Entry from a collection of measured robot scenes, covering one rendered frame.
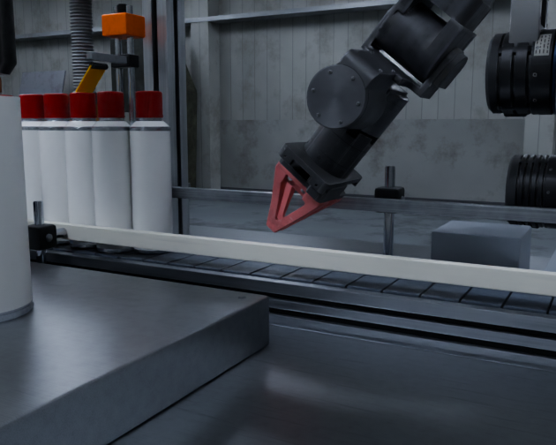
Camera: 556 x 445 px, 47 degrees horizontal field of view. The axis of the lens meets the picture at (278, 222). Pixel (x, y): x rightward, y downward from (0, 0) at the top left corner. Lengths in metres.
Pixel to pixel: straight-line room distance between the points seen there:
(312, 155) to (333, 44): 8.02
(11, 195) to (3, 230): 0.03
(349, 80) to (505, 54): 0.62
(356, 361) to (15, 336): 0.29
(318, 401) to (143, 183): 0.40
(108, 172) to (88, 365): 0.41
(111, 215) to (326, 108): 0.36
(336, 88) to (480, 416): 0.29
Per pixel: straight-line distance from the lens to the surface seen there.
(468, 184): 8.08
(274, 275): 0.70
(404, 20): 0.64
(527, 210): 0.68
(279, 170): 0.68
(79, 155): 0.87
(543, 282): 0.61
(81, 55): 1.02
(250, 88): 9.21
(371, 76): 0.57
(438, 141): 8.14
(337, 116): 0.58
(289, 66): 8.92
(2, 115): 0.57
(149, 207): 0.81
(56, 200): 0.91
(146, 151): 0.81
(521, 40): 1.18
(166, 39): 0.97
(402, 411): 0.51
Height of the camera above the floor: 1.04
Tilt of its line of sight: 9 degrees down
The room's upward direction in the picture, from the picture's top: straight up
